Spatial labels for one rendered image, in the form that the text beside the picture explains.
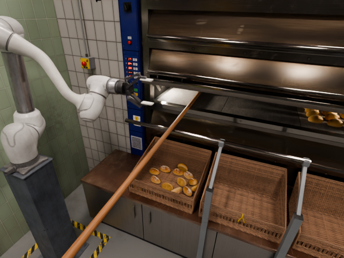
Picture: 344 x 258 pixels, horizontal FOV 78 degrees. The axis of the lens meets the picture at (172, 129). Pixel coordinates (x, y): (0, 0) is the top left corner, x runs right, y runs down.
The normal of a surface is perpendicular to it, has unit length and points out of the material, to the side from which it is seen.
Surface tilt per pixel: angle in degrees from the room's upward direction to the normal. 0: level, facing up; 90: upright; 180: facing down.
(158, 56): 70
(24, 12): 90
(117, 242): 0
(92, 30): 90
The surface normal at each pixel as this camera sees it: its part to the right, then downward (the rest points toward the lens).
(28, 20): 0.92, 0.21
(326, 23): -0.35, 0.12
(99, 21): -0.38, 0.44
